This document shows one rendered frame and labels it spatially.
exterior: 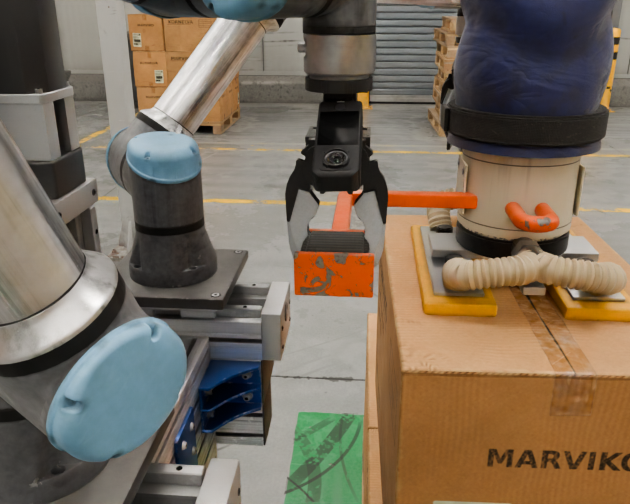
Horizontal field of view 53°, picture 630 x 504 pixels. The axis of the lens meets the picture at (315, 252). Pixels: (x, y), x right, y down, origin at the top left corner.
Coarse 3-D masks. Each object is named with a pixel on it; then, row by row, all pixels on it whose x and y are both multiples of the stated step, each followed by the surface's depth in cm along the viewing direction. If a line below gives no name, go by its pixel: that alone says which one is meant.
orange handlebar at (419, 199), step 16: (400, 192) 95; (416, 192) 95; (432, 192) 95; (448, 192) 95; (336, 208) 88; (464, 208) 95; (512, 208) 88; (544, 208) 88; (336, 224) 81; (528, 224) 84; (544, 224) 83
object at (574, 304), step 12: (552, 288) 93; (564, 288) 92; (564, 300) 88; (576, 300) 88; (588, 300) 88; (600, 300) 88; (612, 300) 88; (624, 300) 88; (564, 312) 87; (576, 312) 86; (588, 312) 86; (600, 312) 86; (612, 312) 86; (624, 312) 86
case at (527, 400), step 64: (384, 256) 115; (384, 320) 112; (448, 320) 87; (512, 320) 87; (576, 320) 87; (384, 384) 109; (448, 384) 75; (512, 384) 75; (576, 384) 74; (384, 448) 106; (448, 448) 79; (512, 448) 78; (576, 448) 78
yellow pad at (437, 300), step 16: (416, 240) 111; (416, 256) 105; (448, 256) 95; (432, 272) 96; (432, 288) 92; (432, 304) 88; (448, 304) 87; (464, 304) 87; (480, 304) 87; (496, 304) 87
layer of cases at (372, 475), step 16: (368, 320) 201; (368, 336) 191; (368, 352) 182; (368, 368) 175; (368, 384) 167; (368, 400) 161; (368, 416) 154; (368, 432) 149; (368, 448) 144; (368, 464) 139; (368, 480) 134; (368, 496) 130
